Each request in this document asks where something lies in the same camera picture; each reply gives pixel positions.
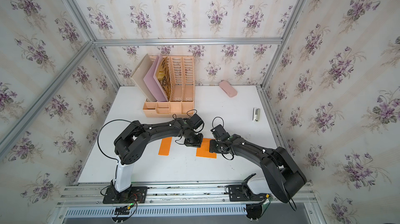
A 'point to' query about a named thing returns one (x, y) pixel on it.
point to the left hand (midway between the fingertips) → (203, 147)
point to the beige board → (139, 75)
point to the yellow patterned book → (163, 77)
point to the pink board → (151, 81)
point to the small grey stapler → (256, 114)
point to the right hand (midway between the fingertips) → (214, 148)
